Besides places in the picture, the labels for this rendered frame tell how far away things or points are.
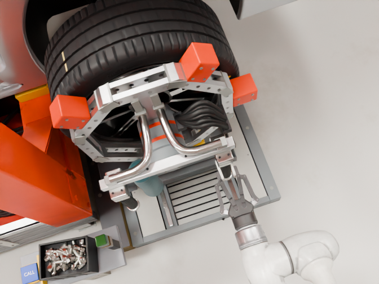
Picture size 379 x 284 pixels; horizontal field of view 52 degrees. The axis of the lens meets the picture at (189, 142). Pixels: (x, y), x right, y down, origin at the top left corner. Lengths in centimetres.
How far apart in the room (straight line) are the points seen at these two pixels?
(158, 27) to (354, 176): 144
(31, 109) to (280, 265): 116
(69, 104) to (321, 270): 86
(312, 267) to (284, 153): 109
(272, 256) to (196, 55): 61
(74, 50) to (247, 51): 146
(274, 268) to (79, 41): 87
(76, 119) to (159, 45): 32
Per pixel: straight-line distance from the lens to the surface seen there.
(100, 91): 113
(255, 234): 120
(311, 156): 221
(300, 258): 121
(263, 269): 119
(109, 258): 170
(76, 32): 123
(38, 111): 173
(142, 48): 110
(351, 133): 231
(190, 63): 110
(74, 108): 116
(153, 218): 205
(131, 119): 146
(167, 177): 202
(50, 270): 165
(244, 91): 133
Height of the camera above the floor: 207
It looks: 69 degrees down
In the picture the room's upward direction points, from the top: 18 degrees counter-clockwise
